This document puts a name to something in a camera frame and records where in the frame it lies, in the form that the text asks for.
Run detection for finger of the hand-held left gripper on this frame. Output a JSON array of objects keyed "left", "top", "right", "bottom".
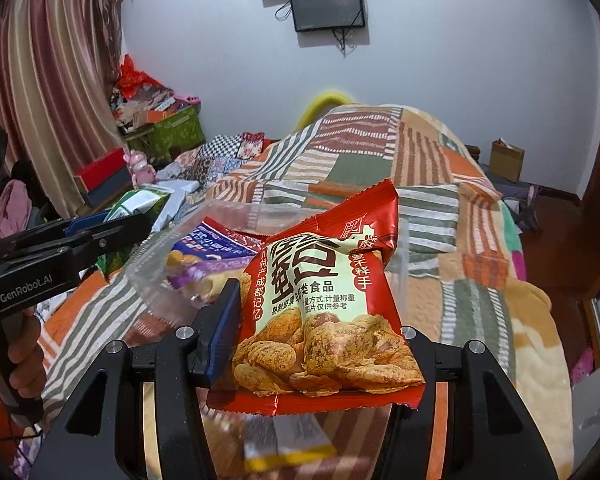
[
  {"left": 0, "top": 210, "right": 112, "bottom": 257},
  {"left": 7, "top": 212, "right": 154, "bottom": 273}
]

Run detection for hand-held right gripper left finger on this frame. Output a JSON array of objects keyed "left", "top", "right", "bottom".
[{"left": 27, "top": 277, "right": 243, "bottom": 480}]

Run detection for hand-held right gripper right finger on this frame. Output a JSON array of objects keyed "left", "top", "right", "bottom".
[{"left": 387, "top": 325, "right": 561, "bottom": 480}]

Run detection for green snack packet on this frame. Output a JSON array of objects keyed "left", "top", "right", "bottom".
[{"left": 102, "top": 185, "right": 173, "bottom": 231}]

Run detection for purple and white cracker packet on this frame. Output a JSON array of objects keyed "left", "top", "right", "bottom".
[{"left": 165, "top": 250, "right": 241, "bottom": 306}]

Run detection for clear plastic container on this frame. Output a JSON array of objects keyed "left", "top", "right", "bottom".
[{"left": 125, "top": 199, "right": 412, "bottom": 346}]

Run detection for blue and red snack packet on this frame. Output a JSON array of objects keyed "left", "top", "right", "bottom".
[{"left": 177, "top": 217, "right": 271, "bottom": 261}]

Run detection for red broad bean snack packet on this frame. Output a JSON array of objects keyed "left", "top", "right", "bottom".
[{"left": 207, "top": 178, "right": 426, "bottom": 416}]

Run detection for person's left hand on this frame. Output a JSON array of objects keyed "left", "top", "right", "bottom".
[{"left": 6, "top": 307, "right": 47, "bottom": 397}]

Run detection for grey box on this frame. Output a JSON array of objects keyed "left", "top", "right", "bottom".
[{"left": 80, "top": 167, "right": 133, "bottom": 208}]

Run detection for red box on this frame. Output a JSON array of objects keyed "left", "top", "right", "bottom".
[{"left": 74, "top": 148, "right": 131, "bottom": 192}]

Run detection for pink rabbit toy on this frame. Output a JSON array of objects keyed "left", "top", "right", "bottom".
[{"left": 124, "top": 149, "right": 157, "bottom": 185}]

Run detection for pink cloth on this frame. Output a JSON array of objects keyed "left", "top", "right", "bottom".
[{"left": 0, "top": 180, "right": 33, "bottom": 241}]

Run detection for white plastic bag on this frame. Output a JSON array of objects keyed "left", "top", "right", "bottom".
[{"left": 152, "top": 179, "right": 201, "bottom": 221}]

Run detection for green storage box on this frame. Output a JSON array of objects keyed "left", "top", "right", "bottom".
[{"left": 125, "top": 105, "right": 206, "bottom": 166}]

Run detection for checkered patchwork blanket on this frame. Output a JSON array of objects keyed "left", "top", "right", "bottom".
[{"left": 157, "top": 131, "right": 271, "bottom": 191}]

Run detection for pile of papers and boxes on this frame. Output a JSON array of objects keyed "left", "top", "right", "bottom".
[{"left": 111, "top": 82, "right": 201, "bottom": 128}]

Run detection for orange yellow snack packet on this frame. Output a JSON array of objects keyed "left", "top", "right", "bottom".
[{"left": 242, "top": 412, "right": 338, "bottom": 473}]

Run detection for striped brown curtain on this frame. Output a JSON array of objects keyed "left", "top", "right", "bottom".
[{"left": 0, "top": 0, "right": 131, "bottom": 216}]

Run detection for red plastic bag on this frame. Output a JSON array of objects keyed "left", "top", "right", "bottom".
[{"left": 117, "top": 54, "right": 153, "bottom": 101}]

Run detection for dark clothing on floor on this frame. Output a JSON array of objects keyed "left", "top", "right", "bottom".
[{"left": 502, "top": 185, "right": 541, "bottom": 231}]

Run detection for striped patchwork quilt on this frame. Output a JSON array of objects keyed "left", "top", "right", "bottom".
[{"left": 37, "top": 104, "right": 576, "bottom": 480}]

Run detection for small cardboard box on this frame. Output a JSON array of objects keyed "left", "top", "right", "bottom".
[{"left": 489, "top": 137, "right": 526, "bottom": 182}]

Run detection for yellow foam tube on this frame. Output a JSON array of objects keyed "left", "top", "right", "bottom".
[{"left": 297, "top": 91, "right": 356, "bottom": 126}]

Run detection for black monitor cables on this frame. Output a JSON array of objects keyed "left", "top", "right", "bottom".
[{"left": 332, "top": 27, "right": 358, "bottom": 56}]

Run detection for small wall-mounted monitor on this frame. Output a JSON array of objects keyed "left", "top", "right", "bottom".
[{"left": 288, "top": 0, "right": 367, "bottom": 33}]

